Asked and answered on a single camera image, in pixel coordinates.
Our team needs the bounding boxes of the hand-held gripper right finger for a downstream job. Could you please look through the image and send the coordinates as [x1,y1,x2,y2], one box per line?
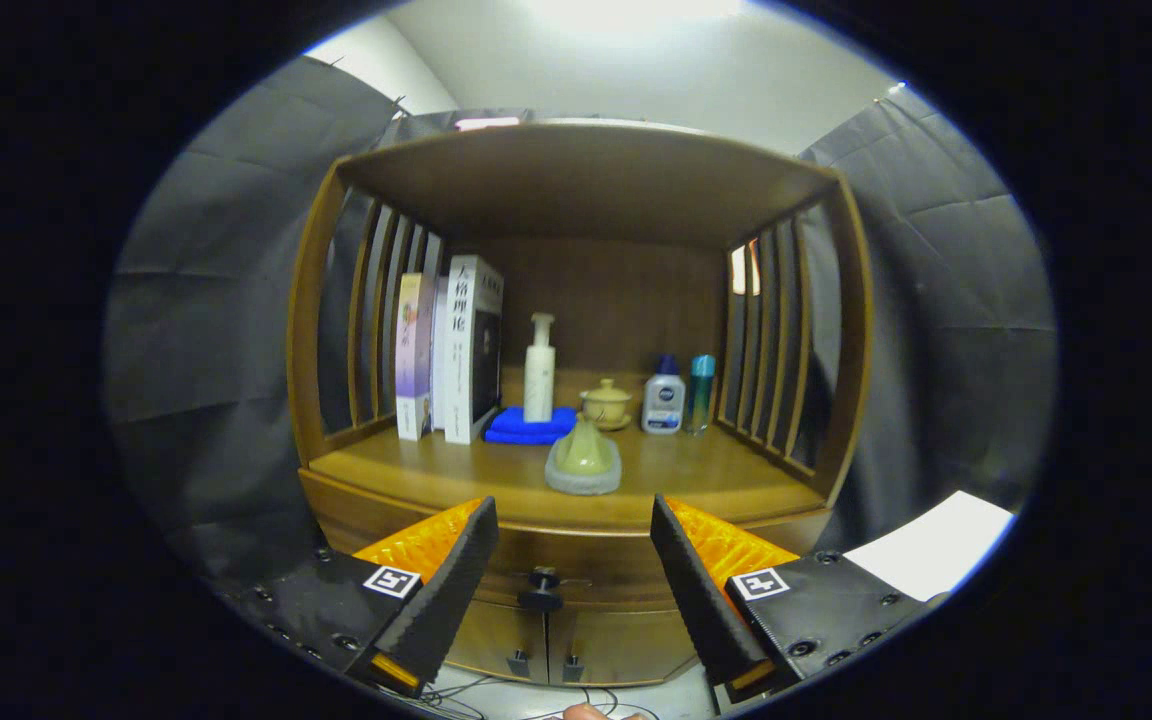
[649,493,937,703]

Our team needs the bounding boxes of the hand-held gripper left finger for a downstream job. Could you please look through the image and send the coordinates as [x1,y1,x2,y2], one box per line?
[226,495,500,699]

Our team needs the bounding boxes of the wooden drawer with black knob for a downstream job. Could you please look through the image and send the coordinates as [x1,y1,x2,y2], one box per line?
[298,468,832,613]

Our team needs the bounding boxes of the green item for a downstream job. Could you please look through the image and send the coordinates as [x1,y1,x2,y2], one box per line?
[544,415,624,497]

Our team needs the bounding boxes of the wooden cabinet door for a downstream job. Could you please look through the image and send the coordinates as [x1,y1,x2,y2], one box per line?
[441,600,550,686]
[548,605,702,689]

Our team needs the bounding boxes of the wooden countertop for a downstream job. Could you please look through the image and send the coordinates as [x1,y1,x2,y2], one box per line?
[308,368,827,533]

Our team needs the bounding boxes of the brown wooden cabinet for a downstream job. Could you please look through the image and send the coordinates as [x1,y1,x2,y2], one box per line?
[286,120,875,689]

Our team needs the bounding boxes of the blue folded cloth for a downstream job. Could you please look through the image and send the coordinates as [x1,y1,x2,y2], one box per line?
[484,404,578,446]

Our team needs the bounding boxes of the white bottle with blue cap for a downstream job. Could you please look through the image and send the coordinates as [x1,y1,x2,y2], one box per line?
[641,354,687,435]

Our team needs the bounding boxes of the slim teal bottle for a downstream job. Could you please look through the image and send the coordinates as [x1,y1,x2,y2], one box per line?
[686,354,717,436]

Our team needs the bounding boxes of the beige lidded tea bowl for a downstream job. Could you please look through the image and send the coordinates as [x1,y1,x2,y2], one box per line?
[579,378,634,432]

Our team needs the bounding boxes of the white pump bottle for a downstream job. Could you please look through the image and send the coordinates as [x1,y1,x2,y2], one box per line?
[523,312,557,424]

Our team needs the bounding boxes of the thick white book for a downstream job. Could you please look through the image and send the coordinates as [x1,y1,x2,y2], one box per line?
[444,254,505,445]

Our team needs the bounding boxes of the thin white book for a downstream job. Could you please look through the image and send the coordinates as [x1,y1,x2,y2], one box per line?
[430,276,450,433]

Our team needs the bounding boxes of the purple book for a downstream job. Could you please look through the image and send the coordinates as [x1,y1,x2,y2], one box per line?
[395,272,436,442]

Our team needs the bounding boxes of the large ceiling lamp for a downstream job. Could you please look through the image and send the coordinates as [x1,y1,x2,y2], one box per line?
[536,0,747,26]

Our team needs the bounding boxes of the black floor cables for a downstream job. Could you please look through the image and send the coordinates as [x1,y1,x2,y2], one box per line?
[386,675,717,720]

